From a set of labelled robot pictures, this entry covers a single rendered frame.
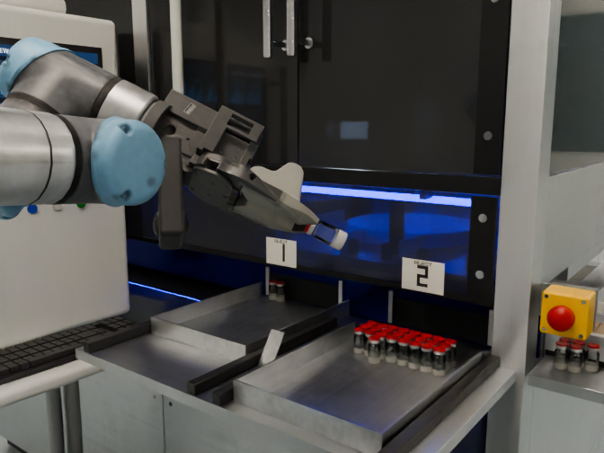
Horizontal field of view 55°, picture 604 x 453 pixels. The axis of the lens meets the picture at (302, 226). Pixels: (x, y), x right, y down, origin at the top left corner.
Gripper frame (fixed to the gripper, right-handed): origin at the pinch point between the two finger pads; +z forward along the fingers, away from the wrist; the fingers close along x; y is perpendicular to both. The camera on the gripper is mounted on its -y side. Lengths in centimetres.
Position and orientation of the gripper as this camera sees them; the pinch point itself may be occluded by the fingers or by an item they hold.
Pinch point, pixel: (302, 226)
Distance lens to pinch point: 65.1
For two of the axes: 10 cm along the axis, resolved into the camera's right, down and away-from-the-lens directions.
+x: -2.7, 3.6, 9.0
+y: 3.7, -8.2, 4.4
